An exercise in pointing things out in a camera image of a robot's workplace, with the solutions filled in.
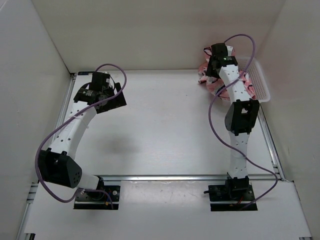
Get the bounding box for white plastic mesh basket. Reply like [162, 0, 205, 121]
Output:
[245, 58, 271, 103]

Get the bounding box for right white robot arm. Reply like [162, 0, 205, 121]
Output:
[206, 43, 260, 200]

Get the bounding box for left aluminium rail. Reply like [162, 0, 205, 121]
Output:
[15, 73, 77, 240]

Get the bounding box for front aluminium rail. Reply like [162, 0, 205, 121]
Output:
[99, 174, 286, 183]

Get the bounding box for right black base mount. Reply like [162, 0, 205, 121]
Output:
[203, 176, 258, 212]

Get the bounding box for pink shark print shorts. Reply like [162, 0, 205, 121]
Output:
[197, 46, 256, 101]

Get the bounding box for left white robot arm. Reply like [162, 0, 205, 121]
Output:
[37, 72, 127, 200]

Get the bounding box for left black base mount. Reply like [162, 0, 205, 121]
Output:
[73, 183, 121, 211]

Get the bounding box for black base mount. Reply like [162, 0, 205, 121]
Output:
[73, 183, 121, 211]
[203, 176, 258, 212]

